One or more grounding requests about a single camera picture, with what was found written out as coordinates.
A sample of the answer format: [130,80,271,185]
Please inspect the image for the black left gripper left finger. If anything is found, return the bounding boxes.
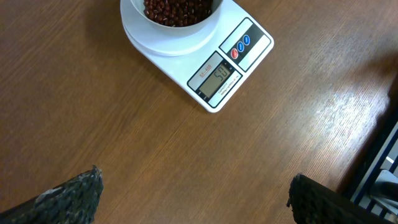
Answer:
[1,166,104,224]

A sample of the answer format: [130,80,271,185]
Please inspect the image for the white digital kitchen scale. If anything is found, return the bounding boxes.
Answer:
[120,0,274,113]

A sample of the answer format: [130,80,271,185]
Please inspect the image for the red adzuki beans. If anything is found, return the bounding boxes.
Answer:
[142,0,213,27]

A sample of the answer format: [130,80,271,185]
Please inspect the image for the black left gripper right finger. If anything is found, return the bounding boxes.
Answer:
[287,174,389,224]

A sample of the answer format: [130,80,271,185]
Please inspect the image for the white plastic bowl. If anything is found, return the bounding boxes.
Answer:
[131,0,223,34]

